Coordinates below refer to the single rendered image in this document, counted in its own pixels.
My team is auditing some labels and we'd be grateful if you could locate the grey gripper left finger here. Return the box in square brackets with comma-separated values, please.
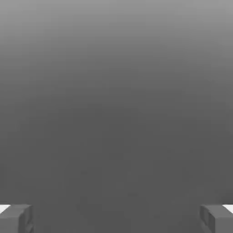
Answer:
[0, 203, 35, 233]

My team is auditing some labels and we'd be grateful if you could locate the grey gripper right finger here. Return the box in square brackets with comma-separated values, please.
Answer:
[199, 203, 233, 233]

